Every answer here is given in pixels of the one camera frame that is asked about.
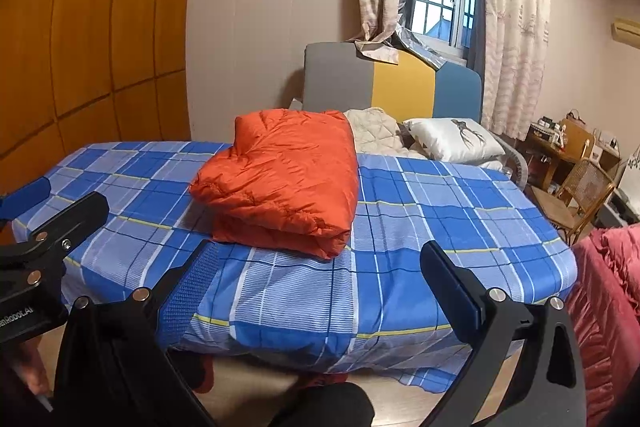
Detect orange puffer jacket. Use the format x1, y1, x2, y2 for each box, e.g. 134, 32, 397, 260
190, 109, 359, 260

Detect red slippers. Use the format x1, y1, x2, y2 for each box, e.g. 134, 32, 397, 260
189, 355, 348, 393

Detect pink ruffled bedding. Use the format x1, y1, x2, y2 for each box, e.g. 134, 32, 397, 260
566, 225, 639, 426

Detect blue plaid bed sheet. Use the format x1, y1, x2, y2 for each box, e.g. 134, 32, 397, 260
12, 141, 577, 392

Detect wooden wardrobe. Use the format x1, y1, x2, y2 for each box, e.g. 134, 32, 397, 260
1, 0, 191, 192

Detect wicker wooden chair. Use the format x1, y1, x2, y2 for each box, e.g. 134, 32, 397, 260
530, 158, 614, 246

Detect cluttered wooden desk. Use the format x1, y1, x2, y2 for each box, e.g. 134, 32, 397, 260
518, 110, 622, 190

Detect white printed pillow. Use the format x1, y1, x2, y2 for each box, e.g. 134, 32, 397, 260
404, 118, 506, 165

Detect grey yellow blue headboard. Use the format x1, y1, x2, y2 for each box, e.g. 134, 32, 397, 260
302, 42, 483, 122

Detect right patterned curtain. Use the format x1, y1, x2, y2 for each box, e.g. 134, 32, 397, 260
482, 0, 551, 140

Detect grey bed side rail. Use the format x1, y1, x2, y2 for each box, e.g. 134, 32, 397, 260
490, 131, 529, 192

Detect wall air conditioner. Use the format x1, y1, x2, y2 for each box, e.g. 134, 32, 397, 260
611, 17, 640, 49

